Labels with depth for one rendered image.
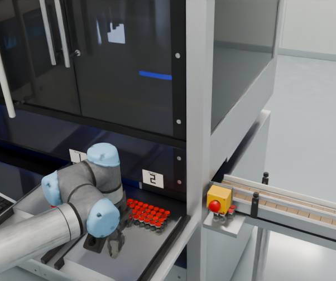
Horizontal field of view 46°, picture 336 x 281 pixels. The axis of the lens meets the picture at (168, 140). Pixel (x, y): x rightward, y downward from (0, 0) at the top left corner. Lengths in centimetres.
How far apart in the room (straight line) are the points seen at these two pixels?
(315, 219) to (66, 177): 89
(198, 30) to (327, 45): 480
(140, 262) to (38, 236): 60
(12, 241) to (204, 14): 73
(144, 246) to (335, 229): 64
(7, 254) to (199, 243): 90
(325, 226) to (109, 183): 79
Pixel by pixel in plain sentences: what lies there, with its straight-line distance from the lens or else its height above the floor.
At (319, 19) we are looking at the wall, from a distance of 580.
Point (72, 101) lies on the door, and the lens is 151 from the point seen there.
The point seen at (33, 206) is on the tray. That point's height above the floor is 88.
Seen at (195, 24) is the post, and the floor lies 160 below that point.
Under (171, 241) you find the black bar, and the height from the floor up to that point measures 90.
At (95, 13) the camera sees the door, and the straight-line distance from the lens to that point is 131.
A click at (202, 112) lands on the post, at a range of 122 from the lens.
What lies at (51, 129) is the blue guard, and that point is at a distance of 164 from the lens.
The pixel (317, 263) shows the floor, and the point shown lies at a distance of 264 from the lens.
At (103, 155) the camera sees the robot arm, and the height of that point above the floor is 137.
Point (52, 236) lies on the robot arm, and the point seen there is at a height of 134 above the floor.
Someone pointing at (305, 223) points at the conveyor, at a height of 92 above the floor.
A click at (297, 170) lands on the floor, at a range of 337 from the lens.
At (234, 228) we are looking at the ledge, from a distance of 146.
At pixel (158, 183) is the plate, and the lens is 145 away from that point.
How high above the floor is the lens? 188
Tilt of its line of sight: 31 degrees down
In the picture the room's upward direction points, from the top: 2 degrees counter-clockwise
